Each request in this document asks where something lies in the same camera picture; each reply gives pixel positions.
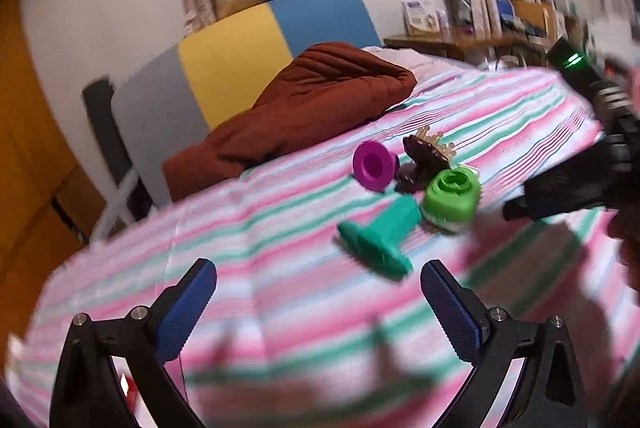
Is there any brown massage brush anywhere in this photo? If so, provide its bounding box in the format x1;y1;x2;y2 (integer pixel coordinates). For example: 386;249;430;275
396;125;456;194

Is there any grey yellow blue headboard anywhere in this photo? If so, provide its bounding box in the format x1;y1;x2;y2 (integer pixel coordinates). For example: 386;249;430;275
112;0;381;208

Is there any wooden side shelf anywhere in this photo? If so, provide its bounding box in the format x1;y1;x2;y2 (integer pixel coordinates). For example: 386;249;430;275
383;0;566;64

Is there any rust brown quilted jacket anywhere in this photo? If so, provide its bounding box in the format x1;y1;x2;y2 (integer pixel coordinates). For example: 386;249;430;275
163;42;416;202

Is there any teal green ribbed cup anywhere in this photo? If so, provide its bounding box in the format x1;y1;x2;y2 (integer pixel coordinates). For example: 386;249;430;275
337;195;422;282

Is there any person right hand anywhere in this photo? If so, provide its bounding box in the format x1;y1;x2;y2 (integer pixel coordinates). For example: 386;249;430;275
608;205;640;294

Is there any purple button-top toy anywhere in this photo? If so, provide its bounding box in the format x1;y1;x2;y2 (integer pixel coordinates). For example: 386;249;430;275
352;140;399;192

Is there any striped pink green blanket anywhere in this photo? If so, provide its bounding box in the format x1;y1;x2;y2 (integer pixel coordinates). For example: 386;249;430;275
14;69;639;427

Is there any pink quilted pillow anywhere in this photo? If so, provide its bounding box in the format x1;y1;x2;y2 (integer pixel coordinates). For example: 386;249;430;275
363;46;477;83

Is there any black rolled mat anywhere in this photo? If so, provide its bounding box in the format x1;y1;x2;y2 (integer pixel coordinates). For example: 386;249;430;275
81;77;154;219

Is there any lime green round toy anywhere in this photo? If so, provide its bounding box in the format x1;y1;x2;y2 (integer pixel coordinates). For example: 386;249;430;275
421;166;482;232

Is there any red shiny capsule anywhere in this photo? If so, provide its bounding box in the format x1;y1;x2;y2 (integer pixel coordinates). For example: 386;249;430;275
118;373;139;414

